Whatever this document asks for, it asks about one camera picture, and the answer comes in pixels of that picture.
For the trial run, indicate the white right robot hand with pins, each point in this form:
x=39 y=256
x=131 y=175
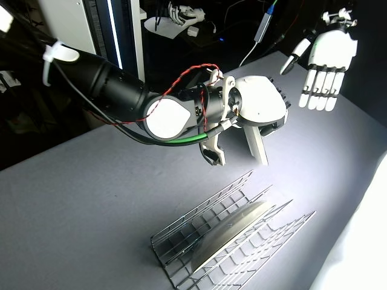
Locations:
x=260 y=99

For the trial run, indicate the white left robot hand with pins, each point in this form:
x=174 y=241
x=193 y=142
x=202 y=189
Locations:
x=332 y=51

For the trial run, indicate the white leaf print plate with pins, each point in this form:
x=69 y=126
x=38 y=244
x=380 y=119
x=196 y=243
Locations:
x=229 y=232

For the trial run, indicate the black device with blue light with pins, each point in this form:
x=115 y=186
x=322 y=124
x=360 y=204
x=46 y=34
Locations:
x=208 y=40

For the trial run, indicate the small white power adapter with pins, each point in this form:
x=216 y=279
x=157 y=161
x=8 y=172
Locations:
x=193 y=31

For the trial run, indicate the spare white robot hand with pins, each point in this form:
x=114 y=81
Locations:
x=184 y=15

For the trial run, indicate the white paper sheet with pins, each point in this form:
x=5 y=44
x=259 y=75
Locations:
x=163 y=28

